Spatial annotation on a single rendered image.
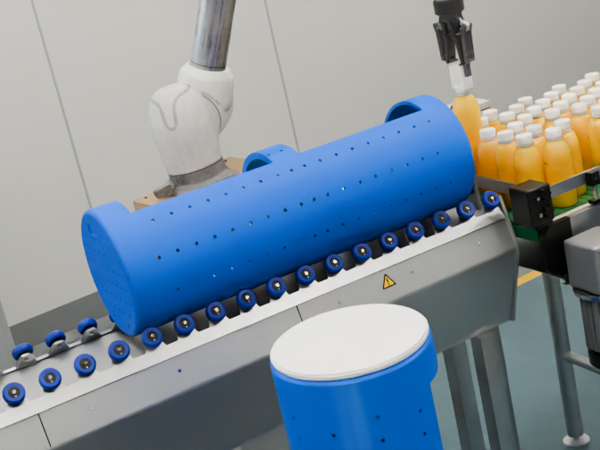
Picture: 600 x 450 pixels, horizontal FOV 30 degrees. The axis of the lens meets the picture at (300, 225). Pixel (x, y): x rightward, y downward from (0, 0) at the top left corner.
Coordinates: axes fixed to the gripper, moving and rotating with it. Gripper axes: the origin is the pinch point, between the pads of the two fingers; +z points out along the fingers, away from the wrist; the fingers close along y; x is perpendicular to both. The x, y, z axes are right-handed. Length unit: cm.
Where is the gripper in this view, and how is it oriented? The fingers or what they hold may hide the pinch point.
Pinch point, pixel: (461, 76)
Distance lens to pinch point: 288.9
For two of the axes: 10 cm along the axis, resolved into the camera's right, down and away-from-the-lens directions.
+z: 2.1, 9.3, 3.0
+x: 8.5, -3.2, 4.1
